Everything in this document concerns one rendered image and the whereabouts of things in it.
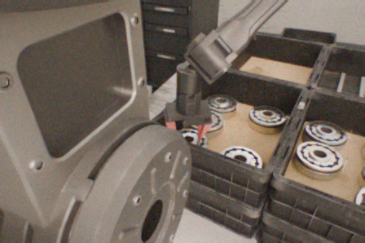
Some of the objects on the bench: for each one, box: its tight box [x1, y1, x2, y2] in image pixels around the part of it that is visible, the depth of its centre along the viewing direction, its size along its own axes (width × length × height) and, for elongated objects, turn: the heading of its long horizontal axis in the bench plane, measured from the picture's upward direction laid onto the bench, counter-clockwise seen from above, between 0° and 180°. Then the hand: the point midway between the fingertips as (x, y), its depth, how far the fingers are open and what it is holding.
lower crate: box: [256, 192, 329, 243], centre depth 69 cm, size 40×30×12 cm
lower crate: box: [184, 182, 272, 239], centre depth 82 cm, size 40×30×12 cm
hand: (186, 138), depth 70 cm, fingers open, 6 cm apart
